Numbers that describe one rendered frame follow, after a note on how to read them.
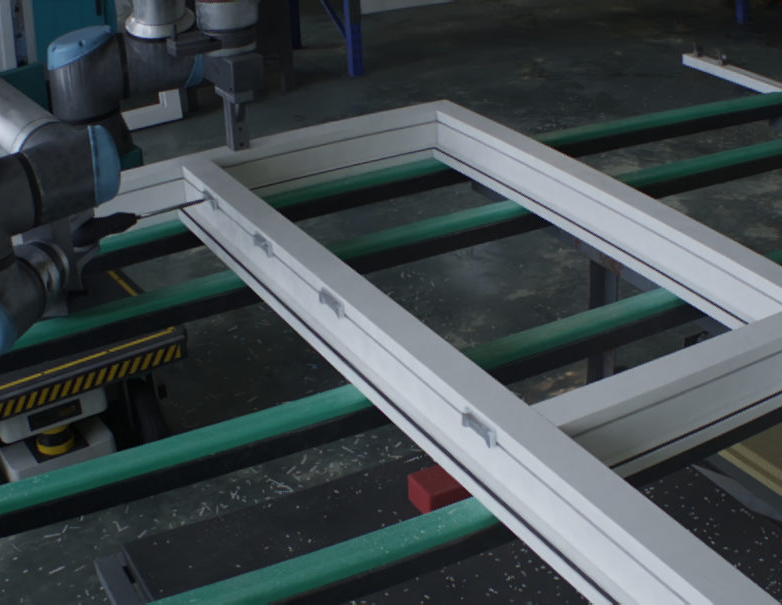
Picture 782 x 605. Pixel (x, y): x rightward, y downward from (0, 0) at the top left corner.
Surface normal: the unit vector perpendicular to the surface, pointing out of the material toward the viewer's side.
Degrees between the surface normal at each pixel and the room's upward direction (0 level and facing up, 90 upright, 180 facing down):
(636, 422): 90
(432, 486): 0
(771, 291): 90
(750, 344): 0
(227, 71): 90
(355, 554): 0
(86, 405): 90
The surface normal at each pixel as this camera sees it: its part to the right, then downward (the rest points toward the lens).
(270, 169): 0.46, 0.38
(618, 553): -0.88, 0.26
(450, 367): -0.06, -0.89
